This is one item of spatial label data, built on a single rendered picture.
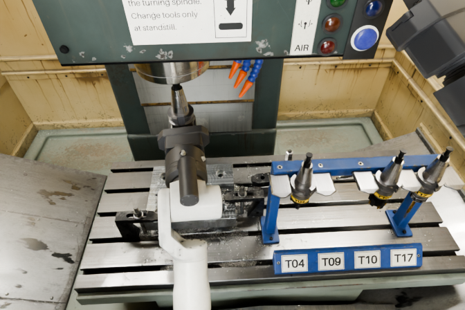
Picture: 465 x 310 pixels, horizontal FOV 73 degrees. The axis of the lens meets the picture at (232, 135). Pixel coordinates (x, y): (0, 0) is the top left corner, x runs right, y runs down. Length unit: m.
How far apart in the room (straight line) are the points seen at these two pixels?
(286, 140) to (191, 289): 1.32
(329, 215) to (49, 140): 1.61
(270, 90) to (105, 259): 0.86
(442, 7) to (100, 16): 0.37
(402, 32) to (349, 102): 1.60
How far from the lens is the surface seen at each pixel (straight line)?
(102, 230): 1.19
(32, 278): 1.47
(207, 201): 0.60
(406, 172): 0.94
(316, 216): 1.16
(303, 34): 0.44
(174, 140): 0.72
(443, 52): 0.37
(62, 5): 0.45
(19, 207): 1.61
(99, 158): 1.88
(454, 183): 0.98
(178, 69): 0.61
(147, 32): 0.43
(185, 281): 0.64
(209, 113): 1.33
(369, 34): 0.46
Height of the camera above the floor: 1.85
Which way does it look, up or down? 44 degrees down
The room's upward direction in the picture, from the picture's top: 1 degrees counter-clockwise
